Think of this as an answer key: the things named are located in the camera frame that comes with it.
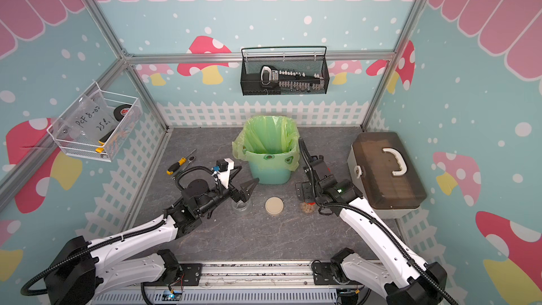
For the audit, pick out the black wire mesh basket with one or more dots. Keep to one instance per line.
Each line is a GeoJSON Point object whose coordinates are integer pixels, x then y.
{"type": "Point", "coordinates": [286, 70]}

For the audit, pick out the yellow utility knife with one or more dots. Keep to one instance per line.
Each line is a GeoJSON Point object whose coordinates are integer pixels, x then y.
{"type": "Point", "coordinates": [106, 144]}

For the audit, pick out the brown lidded tool box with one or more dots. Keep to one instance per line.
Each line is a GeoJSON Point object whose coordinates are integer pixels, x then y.
{"type": "Point", "coordinates": [382, 170]}

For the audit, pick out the black tape roll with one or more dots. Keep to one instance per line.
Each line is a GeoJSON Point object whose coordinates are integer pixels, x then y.
{"type": "Point", "coordinates": [121, 111]}

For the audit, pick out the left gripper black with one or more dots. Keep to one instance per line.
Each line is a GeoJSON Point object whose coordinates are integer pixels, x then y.
{"type": "Point", "coordinates": [245, 196]}

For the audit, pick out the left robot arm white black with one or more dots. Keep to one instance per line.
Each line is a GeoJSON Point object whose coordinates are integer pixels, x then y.
{"type": "Point", "coordinates": [84, 269]}

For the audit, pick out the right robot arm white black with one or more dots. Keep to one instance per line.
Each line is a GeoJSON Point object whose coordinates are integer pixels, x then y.
{"type": "Point", "coordinates": [402, 276]}

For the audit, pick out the yellow black screwdriver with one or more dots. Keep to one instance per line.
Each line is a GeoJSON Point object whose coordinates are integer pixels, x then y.
{"type": "Point", "coordinates": [184, 160]}

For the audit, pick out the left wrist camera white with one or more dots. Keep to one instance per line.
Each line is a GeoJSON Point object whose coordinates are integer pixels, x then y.
{"type": "Point", "coordinates": [223, 170]}

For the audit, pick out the socket wrench set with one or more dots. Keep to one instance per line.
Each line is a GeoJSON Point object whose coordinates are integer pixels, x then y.
{"type": "Point", "coordinates": [291, 82]}

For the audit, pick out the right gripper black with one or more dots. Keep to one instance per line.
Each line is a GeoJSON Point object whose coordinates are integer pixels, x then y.
{"type": "Point", "coordinates": [305, 193]}

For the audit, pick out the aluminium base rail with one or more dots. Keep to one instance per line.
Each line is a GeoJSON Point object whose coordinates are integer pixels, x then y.
{"type": "Point", "coordinates": [268, 282]}

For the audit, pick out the green trash bin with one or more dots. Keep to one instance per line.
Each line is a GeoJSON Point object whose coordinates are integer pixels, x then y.
{"type": "Point", "coordinates": [272, 168]}

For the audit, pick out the green plastic bin liner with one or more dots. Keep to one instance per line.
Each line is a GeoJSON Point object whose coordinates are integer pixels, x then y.
{"type": "Point", "coordinates": [267, 134]}

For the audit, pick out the clear wall bin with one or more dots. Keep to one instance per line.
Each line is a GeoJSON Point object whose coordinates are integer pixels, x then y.
{"type": "Point", "coordinates": [80, 127]}

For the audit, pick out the peanut jar beige lid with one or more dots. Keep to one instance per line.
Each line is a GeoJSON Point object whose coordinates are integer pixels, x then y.
{"type": "Point", "coordinates": [240, 207]}

